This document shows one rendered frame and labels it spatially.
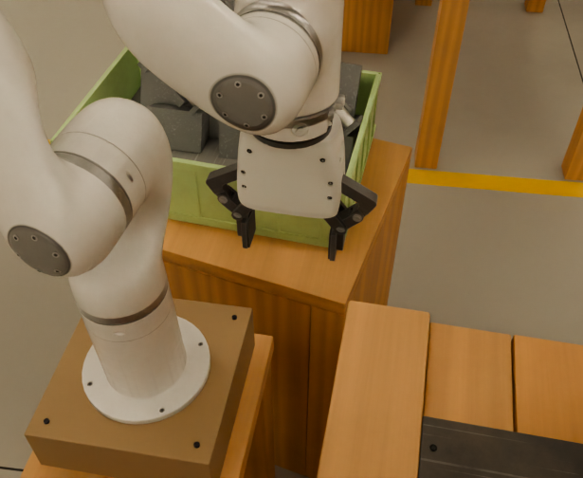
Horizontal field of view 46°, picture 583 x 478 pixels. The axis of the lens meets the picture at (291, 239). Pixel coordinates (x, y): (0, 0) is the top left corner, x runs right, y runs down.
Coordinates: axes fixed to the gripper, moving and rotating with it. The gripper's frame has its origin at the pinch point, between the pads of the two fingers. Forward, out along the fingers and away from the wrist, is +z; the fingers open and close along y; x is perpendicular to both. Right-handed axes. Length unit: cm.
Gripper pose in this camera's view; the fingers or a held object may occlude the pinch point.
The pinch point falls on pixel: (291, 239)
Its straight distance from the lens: 72.3
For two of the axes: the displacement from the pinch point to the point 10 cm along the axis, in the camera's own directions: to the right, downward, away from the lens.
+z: 0.0, 7.0, 7.2
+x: -2.0, 7.0, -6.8
